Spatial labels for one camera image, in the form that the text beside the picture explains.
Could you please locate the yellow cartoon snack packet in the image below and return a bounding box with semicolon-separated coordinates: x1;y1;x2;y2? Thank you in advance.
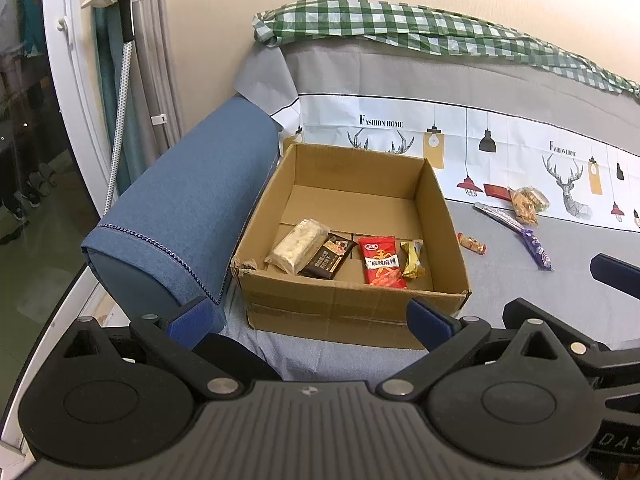
400;240;425;280

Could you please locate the red snack packet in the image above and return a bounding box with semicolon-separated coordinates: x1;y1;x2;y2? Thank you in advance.
358;236;407;289
484;183;511;202

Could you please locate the small orange candy packet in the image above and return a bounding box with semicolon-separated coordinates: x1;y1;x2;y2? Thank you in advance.
457;232;487;255

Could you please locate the purple snack packet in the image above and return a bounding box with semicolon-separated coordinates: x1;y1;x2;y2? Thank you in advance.
521;229;552;271

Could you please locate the dark brown chocolate bar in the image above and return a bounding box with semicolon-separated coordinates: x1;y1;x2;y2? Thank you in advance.
299;233;356;280

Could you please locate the beige cracker packet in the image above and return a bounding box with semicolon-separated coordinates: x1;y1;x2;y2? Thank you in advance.
265;219;330;275

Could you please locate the clear green snack packet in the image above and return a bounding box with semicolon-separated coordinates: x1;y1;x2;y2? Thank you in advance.
518;186;549;212

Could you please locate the orange nut snack packet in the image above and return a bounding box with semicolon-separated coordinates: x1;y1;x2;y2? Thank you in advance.
509;188;538;226

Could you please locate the brown cardboard box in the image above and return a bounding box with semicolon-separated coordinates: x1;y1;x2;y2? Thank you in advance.
230;142;472;350

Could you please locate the silver striped snack packet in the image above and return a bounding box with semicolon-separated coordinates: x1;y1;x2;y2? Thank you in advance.
473;203;525;233

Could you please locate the grey printed sofa cover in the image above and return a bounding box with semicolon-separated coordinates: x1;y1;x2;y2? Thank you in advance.
219;37;640;384

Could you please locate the flat red snack packet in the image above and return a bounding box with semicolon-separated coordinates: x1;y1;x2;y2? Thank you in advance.
484;183;511;202

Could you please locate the grey curtain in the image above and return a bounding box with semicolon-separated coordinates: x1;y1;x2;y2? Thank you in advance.
92;0;186;193

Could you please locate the green checkered cloth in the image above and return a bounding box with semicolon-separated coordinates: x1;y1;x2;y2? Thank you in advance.
252;0;639;98

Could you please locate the braided steamer hose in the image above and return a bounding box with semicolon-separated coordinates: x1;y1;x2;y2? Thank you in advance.
102;40;135;217

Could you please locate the white door frame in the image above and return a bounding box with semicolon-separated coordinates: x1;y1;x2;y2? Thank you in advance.
1;0;108;466

